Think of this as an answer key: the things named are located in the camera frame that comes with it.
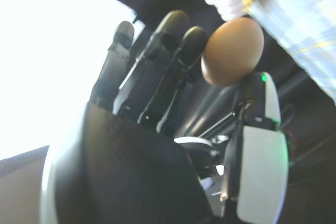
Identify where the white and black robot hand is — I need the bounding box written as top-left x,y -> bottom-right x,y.
39,9 -> 290,224

